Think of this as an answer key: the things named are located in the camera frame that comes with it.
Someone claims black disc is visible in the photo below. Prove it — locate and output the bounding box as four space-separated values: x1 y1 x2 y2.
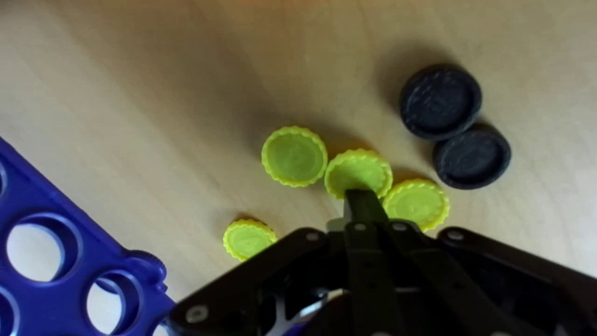
433 123 511 190
399 63 483 140

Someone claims blue connect four grid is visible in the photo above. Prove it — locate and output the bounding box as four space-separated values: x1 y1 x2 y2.
0 140 174 336

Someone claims yellow disc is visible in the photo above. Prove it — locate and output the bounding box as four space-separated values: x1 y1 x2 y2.
383 179 452 231
261 127 328 188
325 149 394 199

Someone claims yellow disc lone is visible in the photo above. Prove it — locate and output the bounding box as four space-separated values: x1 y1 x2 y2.
222 218 278 261

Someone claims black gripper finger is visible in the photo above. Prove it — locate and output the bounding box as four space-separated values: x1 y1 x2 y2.
343 190 399 336

